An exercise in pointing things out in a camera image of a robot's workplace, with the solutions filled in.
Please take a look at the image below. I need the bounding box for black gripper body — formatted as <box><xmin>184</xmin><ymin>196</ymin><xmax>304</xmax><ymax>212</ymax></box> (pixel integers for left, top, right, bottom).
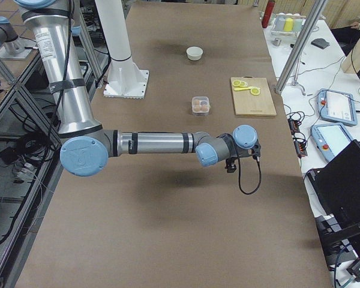
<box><xmin>225</xmin><ymin>155</ymin><xmax>238</xmax><ymax>168</ymax></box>

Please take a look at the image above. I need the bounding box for clear plastic egg box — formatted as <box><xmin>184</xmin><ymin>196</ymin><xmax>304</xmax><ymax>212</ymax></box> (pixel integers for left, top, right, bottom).
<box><xmin>191</xmin><ymin>96</ymin><xmax>211</xmax><ymax>116</ymax></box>

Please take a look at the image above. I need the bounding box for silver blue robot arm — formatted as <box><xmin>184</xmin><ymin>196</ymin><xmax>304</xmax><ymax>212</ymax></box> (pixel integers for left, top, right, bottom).
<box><xmin>18</xmin><ymin>1</ymin><xmax>260</xmax><ymax>177</ymax></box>

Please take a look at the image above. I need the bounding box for bamboo cutting board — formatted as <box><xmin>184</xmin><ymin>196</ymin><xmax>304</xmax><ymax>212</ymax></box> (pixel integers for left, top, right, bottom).
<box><xmin>230</xmin><ymin>77</ymin><xmax>277</xmax><ymax>116</ymax></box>

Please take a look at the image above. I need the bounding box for black power strip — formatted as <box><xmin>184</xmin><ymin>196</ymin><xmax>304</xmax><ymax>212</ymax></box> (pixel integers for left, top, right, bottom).
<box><xmin>288</xmin><ymin>118</ymin><xmax>307</xmax><ymax>158</ymax></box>

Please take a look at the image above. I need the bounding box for yellow plastic knife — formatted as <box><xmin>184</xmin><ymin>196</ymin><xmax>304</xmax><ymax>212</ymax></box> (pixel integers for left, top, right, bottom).
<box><xmin>233</xmin><ymin>86</ymin><xmax>260</xmax><ymax>93</ymax></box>

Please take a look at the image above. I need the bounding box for lemon slice toy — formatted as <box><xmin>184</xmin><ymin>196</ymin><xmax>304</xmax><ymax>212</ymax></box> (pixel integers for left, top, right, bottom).
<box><xmin>250</xmin><ymin>86</ymin><xmax>260</xmax><ymax>95</ymax></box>
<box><xmin>240</xmin><ymin>81</ymin><xmax>248</xmax><ymax>88</ymax></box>

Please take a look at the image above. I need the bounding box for near blue teach pendant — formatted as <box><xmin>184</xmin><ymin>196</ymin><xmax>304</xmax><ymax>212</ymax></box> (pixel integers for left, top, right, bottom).
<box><xmin>311</xmin><ymin>122</ymin><xmax>353</xmax><ymax>162</ymax></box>

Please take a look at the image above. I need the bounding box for blue teach pendant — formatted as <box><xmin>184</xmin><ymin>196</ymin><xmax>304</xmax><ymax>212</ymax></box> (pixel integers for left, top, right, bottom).
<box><xmin>311</xmin><ymin>122</ymin><xmax>353</xmax><ymax>162</ymax></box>
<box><xmin>317</xmin><ymin>89</ymin><xmax>358</xmax><ymax>126</ymax></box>

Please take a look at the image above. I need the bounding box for white ceramic bowl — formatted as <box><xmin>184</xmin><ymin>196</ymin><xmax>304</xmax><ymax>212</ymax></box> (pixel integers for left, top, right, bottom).
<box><xmin>186</xmin><ymin>46</ymin><xmax>203</xmax><ymax>61</ymax></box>

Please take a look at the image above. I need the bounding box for far blue teach pendant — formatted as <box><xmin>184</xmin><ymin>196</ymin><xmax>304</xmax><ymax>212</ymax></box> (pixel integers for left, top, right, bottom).
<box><xmin>317</xmin><ymin>89</ymin><xmax>358</xmax><ymax>126</ymax></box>

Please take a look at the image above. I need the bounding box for small metal cup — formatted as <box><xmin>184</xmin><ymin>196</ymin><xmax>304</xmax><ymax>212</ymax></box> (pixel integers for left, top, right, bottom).
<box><xmin>272</xmin><ymin>38</ymin><xmax>281</xmax><ymax>47</ymax></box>

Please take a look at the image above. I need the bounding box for dark grey pad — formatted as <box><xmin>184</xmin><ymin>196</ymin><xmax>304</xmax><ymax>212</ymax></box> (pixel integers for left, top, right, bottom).
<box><xmin>311</xmin><ymin>38</ymin><xmax>330</xmax><ymax>49</ymax></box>

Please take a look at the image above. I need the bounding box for yellow cup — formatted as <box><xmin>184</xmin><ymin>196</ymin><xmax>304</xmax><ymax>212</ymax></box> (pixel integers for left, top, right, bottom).
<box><xmin>283</xmin><ymin>17</ymin><xmax>293</xmax><ymax>32</ymax></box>

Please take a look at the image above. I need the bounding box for grey cup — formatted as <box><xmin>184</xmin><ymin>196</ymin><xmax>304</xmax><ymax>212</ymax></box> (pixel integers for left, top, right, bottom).
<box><xmin>274</xmin><ymin>16</ymin><xmax>286</xmax><ymax>31</ymax></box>

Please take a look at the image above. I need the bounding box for red cylindrical bottle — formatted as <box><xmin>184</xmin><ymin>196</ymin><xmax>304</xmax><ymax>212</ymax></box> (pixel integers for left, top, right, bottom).
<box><xmin>262</xmin><ymin>0</ymin><xmax>275</xmax><ymax>28</ymax></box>

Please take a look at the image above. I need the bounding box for black camera cable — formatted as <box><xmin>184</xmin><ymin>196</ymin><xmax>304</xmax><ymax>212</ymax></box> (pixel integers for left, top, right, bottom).
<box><xmin>236</xmin><ymin>155</ymin><xmax>262</xmax><ymax>195</ymax></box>

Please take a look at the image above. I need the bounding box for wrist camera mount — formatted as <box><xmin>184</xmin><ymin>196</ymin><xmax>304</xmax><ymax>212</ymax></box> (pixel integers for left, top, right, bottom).
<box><xmin>248</xmin><ymin>143</ymin><xmax>261</xmax><ymax>163</ymax></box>

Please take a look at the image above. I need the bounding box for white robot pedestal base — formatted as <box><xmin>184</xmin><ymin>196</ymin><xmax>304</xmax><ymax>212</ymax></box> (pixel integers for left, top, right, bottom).
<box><xmin>95</xmin><ymin>0</ymin><xmax>149</xmax><ymax>99</ymax></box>

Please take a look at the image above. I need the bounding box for aluminium frame post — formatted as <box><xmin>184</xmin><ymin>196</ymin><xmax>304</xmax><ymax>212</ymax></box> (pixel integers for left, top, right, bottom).
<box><xmin>275</xmin><ymin>0</ymin><xmax>328</xmax><ymax>94</ymax></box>

